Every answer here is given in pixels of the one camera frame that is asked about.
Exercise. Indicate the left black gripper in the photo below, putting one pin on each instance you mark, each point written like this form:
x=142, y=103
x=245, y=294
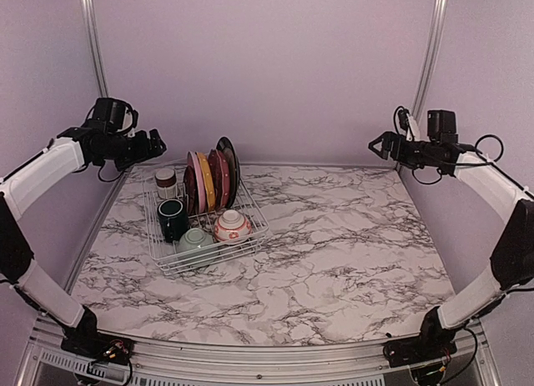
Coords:
x=143, y=150

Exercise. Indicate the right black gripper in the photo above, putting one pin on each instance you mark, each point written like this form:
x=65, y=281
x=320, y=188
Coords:
x=396, y=153

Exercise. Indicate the maroon polka dot plate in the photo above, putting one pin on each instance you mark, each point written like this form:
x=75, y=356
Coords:
x=219, y=169

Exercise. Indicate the black striped plate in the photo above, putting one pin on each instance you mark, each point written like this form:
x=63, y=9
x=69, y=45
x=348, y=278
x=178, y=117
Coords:
x=225, y=146

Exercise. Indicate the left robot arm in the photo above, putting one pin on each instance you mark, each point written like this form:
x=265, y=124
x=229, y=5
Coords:
x=70, y=152

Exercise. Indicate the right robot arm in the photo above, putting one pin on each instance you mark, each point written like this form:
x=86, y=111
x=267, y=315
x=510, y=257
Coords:
x=510, y=247

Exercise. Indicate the brown and white cup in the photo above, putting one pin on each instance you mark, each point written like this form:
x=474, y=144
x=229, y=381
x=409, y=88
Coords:
x=166, y=183

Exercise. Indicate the pink plate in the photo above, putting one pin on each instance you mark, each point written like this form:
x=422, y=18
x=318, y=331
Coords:
x=200, y=194

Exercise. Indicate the dark brown plate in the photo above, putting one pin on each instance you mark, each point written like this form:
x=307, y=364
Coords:
x=190, y=189

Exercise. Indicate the yellow polka dot plate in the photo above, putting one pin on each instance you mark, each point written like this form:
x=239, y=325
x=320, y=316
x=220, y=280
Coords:
x=208, y=181

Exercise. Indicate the dark green mug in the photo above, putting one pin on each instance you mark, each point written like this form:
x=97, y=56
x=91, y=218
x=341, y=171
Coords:
x=173, y=219

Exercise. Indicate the pale green bowl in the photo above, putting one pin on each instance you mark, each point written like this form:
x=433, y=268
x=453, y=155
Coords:
x=196, y=249

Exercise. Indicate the red patterned white bowl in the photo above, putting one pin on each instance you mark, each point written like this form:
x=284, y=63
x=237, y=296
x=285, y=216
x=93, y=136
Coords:
x=232, y=226

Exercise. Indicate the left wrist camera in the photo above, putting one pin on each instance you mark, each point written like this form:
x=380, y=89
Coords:
x=112, y=116

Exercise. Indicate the white wire dish rack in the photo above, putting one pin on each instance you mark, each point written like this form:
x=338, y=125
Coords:
x=164, y=254

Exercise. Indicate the right aluminium frame post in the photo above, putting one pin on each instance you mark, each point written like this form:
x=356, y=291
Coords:
x=438, y=18

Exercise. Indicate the aluminium frame post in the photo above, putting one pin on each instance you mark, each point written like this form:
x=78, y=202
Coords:
x=90, y=20
x=438, y=18

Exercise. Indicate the left aluminium frame post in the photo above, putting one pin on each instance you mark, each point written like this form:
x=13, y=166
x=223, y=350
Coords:
x=90, y=20

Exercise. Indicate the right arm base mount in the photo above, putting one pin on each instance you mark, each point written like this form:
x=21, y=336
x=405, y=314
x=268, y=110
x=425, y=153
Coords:
x=407, y=351

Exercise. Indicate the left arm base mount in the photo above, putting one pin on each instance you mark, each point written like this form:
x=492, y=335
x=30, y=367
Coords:
x=104, y=348

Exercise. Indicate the front aluminium rail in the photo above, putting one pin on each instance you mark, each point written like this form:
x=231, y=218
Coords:
x=159, y=362

